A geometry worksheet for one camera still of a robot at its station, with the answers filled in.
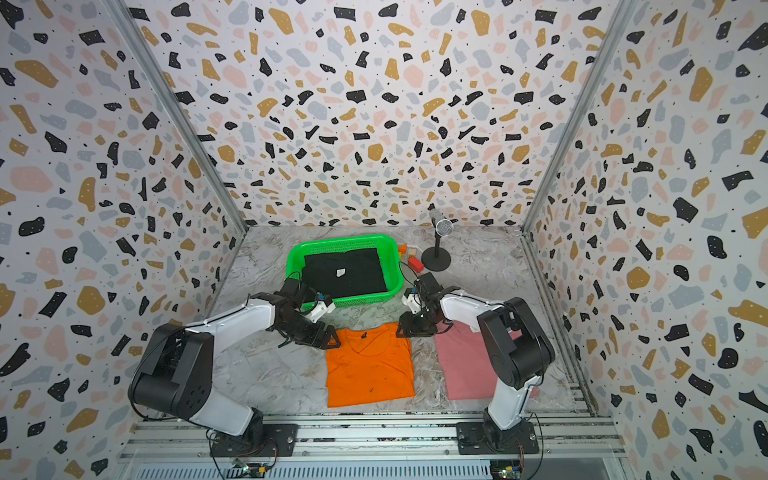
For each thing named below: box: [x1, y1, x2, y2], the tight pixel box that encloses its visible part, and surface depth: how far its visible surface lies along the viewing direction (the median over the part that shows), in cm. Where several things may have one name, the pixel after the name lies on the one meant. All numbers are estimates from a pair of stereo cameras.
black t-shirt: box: [303, 247, 388, 298], surface depth 108 cm
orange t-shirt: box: [326, 323, 416, 408], surface depth 87 cm
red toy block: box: [408, 256, 425, 273], surface depth 114 cm
